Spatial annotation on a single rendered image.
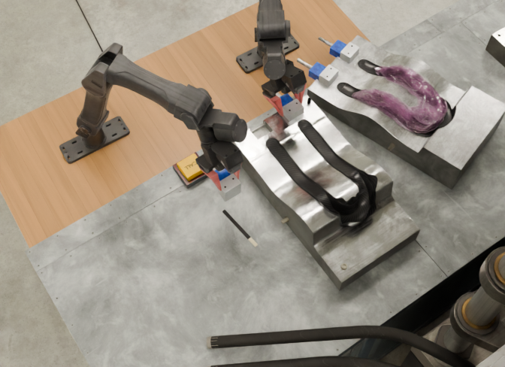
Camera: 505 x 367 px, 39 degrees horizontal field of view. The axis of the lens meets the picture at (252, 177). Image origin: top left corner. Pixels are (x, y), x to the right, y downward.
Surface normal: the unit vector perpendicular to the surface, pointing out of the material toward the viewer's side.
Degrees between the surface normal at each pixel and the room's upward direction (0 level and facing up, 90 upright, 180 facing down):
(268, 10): 23
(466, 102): 0
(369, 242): 0
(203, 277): 0
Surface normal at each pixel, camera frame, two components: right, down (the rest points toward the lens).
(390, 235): -0.02, -0.49
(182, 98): 0.18, -0.40
